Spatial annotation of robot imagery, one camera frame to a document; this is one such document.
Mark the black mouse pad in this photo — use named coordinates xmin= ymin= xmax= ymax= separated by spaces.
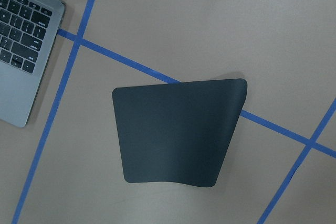
xmin=112 ymin=78 xmax=247 ymax=187

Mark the grey laptop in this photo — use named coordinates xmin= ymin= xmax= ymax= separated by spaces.
xmin=1 ymin=0 xmax=65 ymax=127

